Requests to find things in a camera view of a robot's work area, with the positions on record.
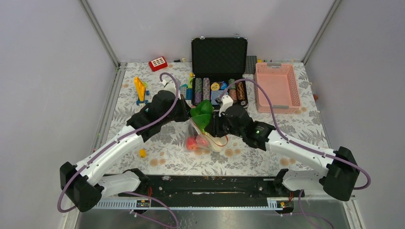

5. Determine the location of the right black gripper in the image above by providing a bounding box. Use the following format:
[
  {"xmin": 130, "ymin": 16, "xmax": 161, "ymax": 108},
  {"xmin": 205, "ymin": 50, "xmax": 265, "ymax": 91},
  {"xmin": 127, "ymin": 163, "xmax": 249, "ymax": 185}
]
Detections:
[{"xmin": 205, "ymin": 109, "xmax": 245, "ymax": 138}]

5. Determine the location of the green white bok choy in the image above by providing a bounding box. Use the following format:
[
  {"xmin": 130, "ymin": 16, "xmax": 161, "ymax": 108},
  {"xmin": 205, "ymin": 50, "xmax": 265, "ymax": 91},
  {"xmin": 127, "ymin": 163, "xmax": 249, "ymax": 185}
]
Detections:
[{"xmin": 190, "ymin": 100, "xmax": 214, "ymax": 137}]

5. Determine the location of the pink toy peach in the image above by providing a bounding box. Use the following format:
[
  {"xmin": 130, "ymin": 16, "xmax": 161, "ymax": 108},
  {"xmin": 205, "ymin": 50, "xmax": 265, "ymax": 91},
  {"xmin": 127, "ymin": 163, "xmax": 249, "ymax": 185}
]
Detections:
[{"xmin": 196, "ymin": 135, "xmax": 210, "ymax": 148}]

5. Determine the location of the clear orange-zip bag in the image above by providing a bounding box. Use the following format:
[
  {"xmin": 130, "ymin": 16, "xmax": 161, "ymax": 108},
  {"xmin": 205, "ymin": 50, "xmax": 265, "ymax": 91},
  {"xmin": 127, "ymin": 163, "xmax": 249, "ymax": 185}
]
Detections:
[{"xmin": 184, "ymin": 120, "xmax": 229, "ymax": 152}]

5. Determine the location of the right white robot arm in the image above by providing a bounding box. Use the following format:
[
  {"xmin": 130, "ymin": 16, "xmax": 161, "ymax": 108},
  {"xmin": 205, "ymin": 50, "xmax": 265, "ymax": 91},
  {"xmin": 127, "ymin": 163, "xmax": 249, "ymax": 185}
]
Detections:
[{"xmin": 205, "ymin": 95, "xmax": 360, "ymax": 201}]

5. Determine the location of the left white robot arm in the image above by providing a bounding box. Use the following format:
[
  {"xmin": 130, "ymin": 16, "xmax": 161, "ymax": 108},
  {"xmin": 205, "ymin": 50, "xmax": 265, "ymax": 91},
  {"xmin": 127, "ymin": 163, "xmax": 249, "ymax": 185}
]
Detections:
[{"xmin": 57, "ymin": 79, "xmax": 190, "ymax": 213}]

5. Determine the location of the teal blue block stack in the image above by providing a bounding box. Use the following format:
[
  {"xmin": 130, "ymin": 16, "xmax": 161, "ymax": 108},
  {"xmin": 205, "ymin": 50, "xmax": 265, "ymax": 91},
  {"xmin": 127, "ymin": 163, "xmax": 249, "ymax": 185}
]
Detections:
[{"xmin": 180, "ymin": 84, "xmax": 193, "ymax": 101}]

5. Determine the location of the yellow blue toy cart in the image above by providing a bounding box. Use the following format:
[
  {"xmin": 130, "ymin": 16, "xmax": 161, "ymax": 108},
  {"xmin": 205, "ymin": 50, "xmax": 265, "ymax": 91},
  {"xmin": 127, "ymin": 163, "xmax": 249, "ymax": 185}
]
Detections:
[{"xmin": 134, "ymin": 77, "xmax": 149, "ymax": 106}]

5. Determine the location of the red white toy block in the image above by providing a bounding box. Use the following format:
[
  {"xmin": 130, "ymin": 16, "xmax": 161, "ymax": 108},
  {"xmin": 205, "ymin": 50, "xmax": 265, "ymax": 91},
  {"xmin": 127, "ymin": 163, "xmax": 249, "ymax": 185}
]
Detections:
[{"xmin": 149, "ymin": 56, "xmax": 168, "ymax": 72}]

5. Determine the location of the green yellow toy figure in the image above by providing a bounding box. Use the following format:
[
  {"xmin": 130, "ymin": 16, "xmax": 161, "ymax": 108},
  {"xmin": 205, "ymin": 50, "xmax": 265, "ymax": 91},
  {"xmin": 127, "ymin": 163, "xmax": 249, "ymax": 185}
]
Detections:
[{"xmin": 188, "ymin": 73, "xmax": 194, "ymax": 89}]

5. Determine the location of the small yellow toy piece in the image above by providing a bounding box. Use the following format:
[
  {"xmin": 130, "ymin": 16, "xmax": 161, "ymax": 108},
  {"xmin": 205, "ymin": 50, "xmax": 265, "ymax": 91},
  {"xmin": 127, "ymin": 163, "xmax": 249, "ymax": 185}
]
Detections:
[{"xmin": 139, "ymin": 149, "xmax": 147, "ymax": 158}]

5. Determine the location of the pink plastic basket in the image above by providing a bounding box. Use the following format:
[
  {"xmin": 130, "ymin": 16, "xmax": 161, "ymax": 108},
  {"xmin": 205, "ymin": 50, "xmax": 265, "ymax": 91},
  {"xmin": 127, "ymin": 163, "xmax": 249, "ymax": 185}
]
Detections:
[{"xmin": 254, "ymin": 62, "xmax": 302, "ymax": 114}]

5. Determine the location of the black poker chip case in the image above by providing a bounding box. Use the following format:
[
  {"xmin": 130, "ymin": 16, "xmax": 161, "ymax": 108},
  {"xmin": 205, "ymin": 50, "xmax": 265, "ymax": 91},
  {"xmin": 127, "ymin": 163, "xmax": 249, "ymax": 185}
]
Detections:
[{"xmin": 191, "ymin": 37, "xmax": 248, "ymax": 108}]

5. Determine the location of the grey building baseplate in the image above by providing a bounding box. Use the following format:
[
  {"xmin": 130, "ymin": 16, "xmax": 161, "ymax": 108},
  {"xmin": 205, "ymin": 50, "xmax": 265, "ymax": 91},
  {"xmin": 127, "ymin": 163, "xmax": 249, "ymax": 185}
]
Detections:
[{"xmin": 245, "ymin": 55, "xmax": 257, "ymax": 74}]

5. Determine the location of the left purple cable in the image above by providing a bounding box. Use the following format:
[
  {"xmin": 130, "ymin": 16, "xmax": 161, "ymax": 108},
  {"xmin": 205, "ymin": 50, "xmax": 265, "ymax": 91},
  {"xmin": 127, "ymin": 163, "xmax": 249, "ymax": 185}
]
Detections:
[{"xmin": 57, "ymin": 72, "xmax": 181, "ymax": 229}]

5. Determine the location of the purple cable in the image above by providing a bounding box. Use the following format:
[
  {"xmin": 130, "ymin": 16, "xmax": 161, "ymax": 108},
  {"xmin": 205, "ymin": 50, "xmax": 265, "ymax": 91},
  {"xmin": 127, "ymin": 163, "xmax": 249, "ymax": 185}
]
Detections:
[
  {"xmin": 57, "ymin": 72, "xmax": 181, "ymax": 229},
  {"xmin": 218, "ymin": 78, "xmax": 372, "ymax": 229}
]

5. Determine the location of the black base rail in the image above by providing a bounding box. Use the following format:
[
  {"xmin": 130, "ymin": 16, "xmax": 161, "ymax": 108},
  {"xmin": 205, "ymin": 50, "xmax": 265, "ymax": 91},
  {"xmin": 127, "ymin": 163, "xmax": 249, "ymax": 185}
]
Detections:
[{"xmin": 131, "ymin": 168, "xmax": 300, "ymax": 208}]

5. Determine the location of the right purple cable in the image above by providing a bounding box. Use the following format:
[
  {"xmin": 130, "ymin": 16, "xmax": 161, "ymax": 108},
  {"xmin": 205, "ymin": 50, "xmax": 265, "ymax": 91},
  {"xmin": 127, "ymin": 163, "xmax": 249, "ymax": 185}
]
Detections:
[{"xmin": 218, "ymin": 78, "xmax": 372, "ymax": 229}]

